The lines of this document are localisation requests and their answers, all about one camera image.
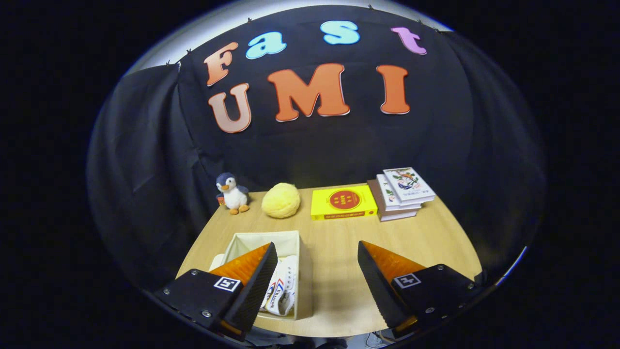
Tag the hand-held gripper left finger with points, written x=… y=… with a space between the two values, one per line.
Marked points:
x=256 y=291

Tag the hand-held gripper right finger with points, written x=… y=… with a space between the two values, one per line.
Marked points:
x=380 y=291

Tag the white shoe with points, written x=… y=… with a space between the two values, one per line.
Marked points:
x=289 y=286
x=271 y=298

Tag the beige storage box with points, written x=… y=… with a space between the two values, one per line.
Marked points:
x=305 y=271

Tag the yellow plush ball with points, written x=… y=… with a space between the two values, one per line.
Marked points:
x=281 y=201

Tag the yellow book with red circle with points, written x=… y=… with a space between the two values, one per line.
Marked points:
x=344 y=201

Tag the penguin plush toy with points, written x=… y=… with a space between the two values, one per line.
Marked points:
x=234 y=196

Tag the white illustrated book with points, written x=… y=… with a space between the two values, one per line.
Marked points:
x=409 y=184
x=387 y=191

